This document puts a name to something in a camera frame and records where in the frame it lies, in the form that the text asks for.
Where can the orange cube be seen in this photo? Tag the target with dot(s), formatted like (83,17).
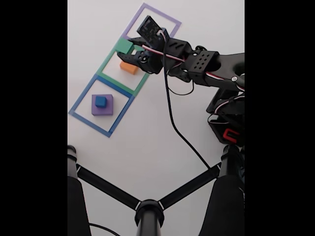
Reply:
(129,69)

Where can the green cube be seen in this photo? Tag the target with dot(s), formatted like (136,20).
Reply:
(124,46)

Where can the small blue cube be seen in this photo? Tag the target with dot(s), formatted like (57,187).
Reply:
(101,101)

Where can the large purple cube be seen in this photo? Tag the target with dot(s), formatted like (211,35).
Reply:
(109,109)

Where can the purple tape square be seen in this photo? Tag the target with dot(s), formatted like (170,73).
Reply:
(172,32)

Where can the green tape square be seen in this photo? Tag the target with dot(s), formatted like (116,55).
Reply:
(108,57)

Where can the blue tape square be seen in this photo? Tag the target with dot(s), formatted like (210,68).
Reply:
(82,97)

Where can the red table clamp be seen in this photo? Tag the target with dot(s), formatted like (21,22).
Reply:
(230,135)

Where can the black tripod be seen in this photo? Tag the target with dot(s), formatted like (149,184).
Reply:
(148,216)

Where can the black gripper camera board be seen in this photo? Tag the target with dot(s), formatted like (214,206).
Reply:
(151,30)

